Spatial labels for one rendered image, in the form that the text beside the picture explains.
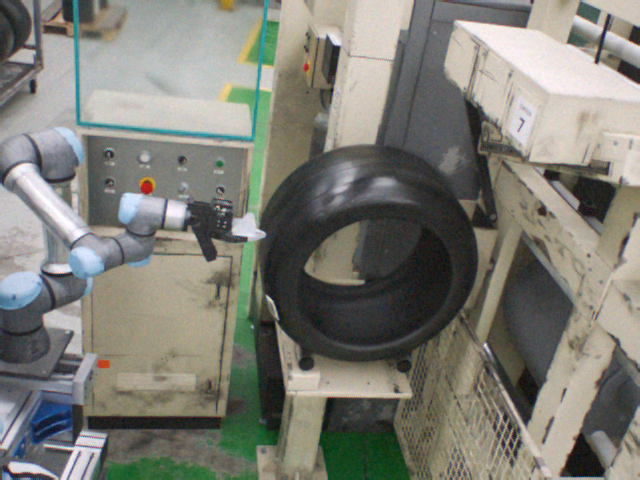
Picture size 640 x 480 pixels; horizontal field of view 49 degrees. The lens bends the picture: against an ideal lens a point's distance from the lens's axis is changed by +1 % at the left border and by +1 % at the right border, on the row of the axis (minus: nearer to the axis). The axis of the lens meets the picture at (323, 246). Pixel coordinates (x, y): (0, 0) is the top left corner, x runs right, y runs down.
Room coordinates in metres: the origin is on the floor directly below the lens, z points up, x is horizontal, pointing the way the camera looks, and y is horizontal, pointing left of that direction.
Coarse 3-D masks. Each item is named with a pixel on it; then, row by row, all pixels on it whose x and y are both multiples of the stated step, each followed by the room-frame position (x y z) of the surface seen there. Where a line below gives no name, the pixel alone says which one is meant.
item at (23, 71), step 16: (0, 0) 5.33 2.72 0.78; (16, 0) 5.48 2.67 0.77; (0, 16) 5.06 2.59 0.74; (16, 16) 5.34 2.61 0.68; (0, 32) 4.94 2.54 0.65; (16, 32) 5.32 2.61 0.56; (0, 48) 4.92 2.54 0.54; (16, 48) 5.36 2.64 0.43; (32, 48) 5.67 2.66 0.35; (0, 64) 5.13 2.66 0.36; (16, 64) 5.64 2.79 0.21; (32, 64) 5.67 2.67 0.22; (0, 80) 5.19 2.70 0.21; (16, 80) 5.25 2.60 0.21; (32, 80) 5.57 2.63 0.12; (0, 96) 4.83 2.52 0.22
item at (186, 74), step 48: (96, 0) 2.03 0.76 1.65; (144, 0) 2.06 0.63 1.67; (192, 0) 2.09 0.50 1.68; (240, 0) 2.12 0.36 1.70; (96, 48) 2.03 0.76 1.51; (144, 48) 2.06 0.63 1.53; (192, 48) 2.09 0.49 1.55; (240, 48) 2.12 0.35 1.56; (96, 96) 2.03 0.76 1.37; (144, 96) 2.06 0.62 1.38; (192, 96) 2.09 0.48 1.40; (240, 96) 2.13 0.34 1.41
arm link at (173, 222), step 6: (168, 204) 1.51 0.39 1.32; (174, 204) 1.51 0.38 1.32; (180, 204) 1.52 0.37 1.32; (168, 210) 1.50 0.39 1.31; (174, 210) 1.50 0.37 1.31; (180, 210) 1.51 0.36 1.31; (168, 216) 1.49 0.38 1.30; (174, 216) 1.49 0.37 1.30; (180, 216) 1.50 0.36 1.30; (168, 222) 1.49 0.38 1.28; (174, 222) 1.49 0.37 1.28; (180, 222) 1.49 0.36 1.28; (168, 228) 1.49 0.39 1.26; (174, 228) 1.49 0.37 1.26; (180, 228) 1.50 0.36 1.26
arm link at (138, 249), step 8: (128, 232) 1.48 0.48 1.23; (120, 240) 1.46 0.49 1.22; (128, 240) 1.47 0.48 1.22; (136, 240) 1.48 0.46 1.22; (144, 240) 1.48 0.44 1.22; (152, 240) 1.50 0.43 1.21; (128, 248) 1.45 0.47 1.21; (136, 248) 1.47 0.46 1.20; (144, 248) 1.49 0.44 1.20; (152, 248) 1.51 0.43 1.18; (128, 256) 1.45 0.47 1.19; (136, 256) 1.47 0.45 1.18; (144, 256) 1.49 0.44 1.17; (128, 264) 1.49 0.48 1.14; (136, 264) 1.49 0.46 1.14; (144, 264) 1.50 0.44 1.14
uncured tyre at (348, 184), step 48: (288, 192) 1.62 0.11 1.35; (336, 192) 1.52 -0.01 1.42; (384, 192) 1.53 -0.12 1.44; (432, 192) 1.58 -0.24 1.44; (288, 240) 1.49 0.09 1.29; (432, 240) 1.84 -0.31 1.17; (288, 288) 1.47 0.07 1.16; (336, 288) 1.79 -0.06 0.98; (384, 288) 1.82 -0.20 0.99; (432, 288) 1.77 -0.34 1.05; (288, 336) 1.52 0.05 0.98; (336, 336) 1.64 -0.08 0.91; (384, 336) 1.66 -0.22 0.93; (432, 336) 1.57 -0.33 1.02
